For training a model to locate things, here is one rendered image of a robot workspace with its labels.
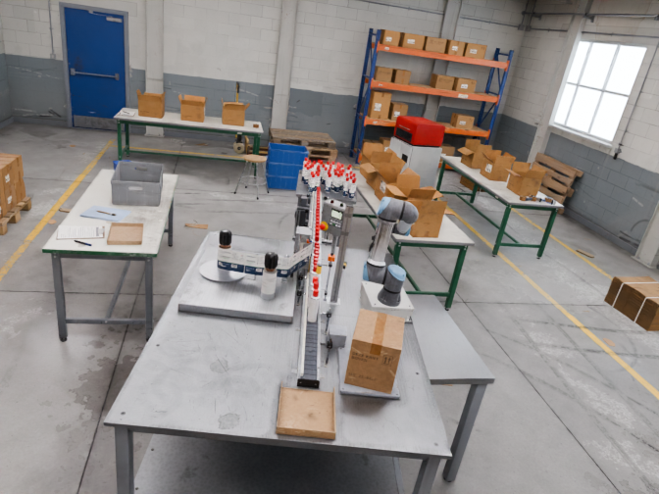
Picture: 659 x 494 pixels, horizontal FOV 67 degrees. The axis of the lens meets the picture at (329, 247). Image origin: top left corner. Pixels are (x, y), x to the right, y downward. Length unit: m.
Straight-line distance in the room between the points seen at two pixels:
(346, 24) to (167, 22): 3.33
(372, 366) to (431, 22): 9.21
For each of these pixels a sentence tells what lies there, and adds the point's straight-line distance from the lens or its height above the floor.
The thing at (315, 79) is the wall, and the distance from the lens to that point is 10.50.
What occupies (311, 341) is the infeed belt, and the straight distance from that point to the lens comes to 2.78.
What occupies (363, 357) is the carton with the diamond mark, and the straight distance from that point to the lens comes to 2.48.
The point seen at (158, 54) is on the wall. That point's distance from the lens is 10.33.
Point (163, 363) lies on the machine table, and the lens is 2.67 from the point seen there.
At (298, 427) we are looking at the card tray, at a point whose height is 0.83.
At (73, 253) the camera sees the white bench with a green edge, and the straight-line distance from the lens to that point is 3.89.
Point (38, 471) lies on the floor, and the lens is 3.42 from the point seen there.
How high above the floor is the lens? 2.47
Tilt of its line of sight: 24 degrees down
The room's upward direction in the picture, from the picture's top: 9 degrees clockwise
